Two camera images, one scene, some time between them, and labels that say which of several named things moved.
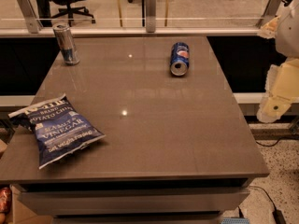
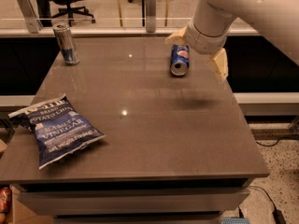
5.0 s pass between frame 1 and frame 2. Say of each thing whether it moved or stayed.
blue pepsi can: stayed
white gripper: moved
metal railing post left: stayed
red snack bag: stayed
